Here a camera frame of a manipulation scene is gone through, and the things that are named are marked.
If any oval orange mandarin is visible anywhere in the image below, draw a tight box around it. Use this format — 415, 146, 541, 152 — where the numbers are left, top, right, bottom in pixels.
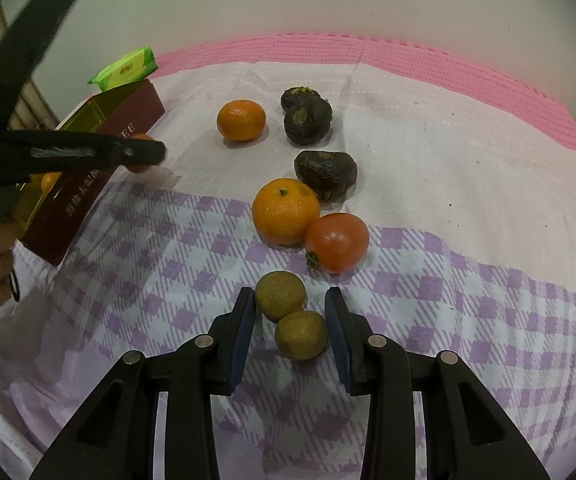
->
28, 172, 61, 194

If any small red tomato with stem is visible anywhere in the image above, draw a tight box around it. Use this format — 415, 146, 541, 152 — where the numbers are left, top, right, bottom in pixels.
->
126, 133, 152, 174

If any dark passion fruit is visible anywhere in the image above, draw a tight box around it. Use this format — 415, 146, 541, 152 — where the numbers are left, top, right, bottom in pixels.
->
294, 151, 358, 202
283, 96, 332, 146
280, 86, 320, 113

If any gold and maroon toffee tin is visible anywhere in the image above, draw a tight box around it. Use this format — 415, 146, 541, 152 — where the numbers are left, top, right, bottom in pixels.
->
11, 78, 167, 268

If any green tissue pack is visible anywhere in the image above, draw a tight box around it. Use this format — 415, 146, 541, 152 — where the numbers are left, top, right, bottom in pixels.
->
87, 47, 158, 92

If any right brown longan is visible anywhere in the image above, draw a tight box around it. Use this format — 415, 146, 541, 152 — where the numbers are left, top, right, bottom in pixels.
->
275, 310, 328, 361

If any brown longan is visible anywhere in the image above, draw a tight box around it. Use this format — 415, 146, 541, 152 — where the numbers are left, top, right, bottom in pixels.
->
255, 271, 306, 323
275, 310, 328, 361

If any left brown longan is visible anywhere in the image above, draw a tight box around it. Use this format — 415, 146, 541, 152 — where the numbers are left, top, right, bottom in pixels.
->
255, 271, 306, 323

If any pink and purple tablecloth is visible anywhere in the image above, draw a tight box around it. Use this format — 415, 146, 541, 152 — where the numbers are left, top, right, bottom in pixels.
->
0, 35, 576, 479

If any rattan chair frame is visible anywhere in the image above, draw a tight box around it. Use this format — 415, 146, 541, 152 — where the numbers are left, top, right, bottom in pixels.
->
0, 4, 58, 130

